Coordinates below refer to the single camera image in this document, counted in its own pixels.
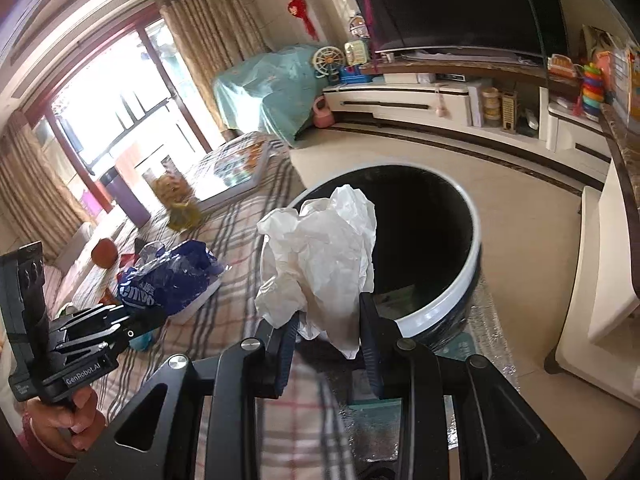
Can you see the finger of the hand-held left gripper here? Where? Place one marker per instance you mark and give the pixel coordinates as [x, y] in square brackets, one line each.
[107, 316]
[95, 342]

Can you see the plaid tablecloth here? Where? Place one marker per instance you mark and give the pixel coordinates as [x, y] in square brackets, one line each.
[240, 270]

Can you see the pink hanging brush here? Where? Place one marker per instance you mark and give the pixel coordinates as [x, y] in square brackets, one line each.
[440, 105]

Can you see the orange fruit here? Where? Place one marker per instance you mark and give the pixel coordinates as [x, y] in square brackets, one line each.
[105, 254]

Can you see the beige patterned curtain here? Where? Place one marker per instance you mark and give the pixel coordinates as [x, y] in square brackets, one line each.
[215, 20]
[35, 185]

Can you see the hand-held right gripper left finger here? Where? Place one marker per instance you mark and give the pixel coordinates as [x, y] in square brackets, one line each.
[284, 357]

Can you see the black bin with white rim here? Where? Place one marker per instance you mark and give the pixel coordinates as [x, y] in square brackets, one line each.
[430, 240]

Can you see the silver foil floor mat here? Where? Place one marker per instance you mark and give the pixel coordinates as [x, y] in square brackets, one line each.
[492, 320]

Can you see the person's left forearm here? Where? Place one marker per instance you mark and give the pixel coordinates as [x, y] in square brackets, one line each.
[35, 452]

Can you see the toy ferris wheel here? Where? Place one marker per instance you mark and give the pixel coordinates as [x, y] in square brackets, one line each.
[327, 62]

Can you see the white paper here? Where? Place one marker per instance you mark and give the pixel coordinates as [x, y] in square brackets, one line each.
[320, 260]

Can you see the yellow-green toy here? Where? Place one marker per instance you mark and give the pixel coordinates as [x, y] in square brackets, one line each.
[356, 54]

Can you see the white side cabinet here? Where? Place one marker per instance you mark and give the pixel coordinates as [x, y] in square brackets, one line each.
[605, 270]

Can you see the blue snack packet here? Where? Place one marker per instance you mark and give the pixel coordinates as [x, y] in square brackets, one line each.
[165, 280]

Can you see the pink toy kettle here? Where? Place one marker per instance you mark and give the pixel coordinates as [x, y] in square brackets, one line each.
[323, 116]

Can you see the black television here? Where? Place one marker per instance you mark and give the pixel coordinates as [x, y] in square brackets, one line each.
[450, 5]

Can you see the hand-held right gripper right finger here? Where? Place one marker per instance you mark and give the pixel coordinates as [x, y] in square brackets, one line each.
[372, 342]

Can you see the purple bottle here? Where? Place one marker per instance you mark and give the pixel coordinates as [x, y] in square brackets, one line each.
[125, 195]

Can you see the colourful children's book box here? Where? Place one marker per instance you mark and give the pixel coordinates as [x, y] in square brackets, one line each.
[235, 170]

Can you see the colourful toy box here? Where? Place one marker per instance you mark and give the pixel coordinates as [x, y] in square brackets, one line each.
[617, 67]

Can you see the clear snack jar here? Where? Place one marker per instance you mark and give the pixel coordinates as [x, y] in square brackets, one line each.
[170, 187]

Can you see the blue toy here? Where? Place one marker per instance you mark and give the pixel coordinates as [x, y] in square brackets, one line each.
[355, 77]

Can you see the person's left hand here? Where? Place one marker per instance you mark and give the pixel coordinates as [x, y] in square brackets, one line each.
[55, 422]

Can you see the stacked small jars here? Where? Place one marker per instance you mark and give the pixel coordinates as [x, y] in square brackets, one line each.
[490, 107]

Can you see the yellow snack packet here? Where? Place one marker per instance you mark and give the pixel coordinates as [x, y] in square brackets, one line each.
[185, 216]

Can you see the white TV cabinet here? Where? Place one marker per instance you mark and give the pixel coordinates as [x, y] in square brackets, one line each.
[400, 105]

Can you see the wooden grater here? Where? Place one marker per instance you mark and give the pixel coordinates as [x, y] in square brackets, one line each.
[509, 112]

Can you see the red hanging decoration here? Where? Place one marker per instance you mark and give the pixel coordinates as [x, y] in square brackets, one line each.
[295, 2]

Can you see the white toy house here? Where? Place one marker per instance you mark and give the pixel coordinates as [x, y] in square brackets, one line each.
[359, 26]

